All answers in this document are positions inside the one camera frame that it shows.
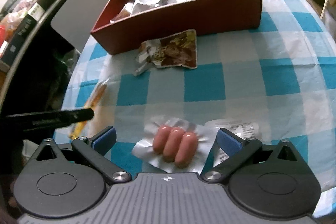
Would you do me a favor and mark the thin yellow snack stick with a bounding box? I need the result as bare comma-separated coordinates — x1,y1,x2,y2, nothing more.
68,78,110,140

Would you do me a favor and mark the sausage vacuum pack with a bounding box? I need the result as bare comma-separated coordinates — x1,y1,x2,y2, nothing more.
132,116,260,173

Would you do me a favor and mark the brown snack packet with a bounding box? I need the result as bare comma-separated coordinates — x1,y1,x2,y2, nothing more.
133,30,198,76

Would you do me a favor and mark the orange spicy snack pack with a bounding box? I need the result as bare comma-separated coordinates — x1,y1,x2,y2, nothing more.
109,2,133,23

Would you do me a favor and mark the grey curved side table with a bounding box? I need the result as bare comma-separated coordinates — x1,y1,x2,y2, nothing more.
0,0,129,109

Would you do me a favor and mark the long black gift box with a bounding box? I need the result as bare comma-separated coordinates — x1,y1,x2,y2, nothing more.
1,2,45,67

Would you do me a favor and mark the blue checkered tablecloth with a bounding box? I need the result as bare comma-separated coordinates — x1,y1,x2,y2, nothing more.
63,0,335,218

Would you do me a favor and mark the red cardboard box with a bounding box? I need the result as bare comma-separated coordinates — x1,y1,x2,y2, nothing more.
91,0,263,55

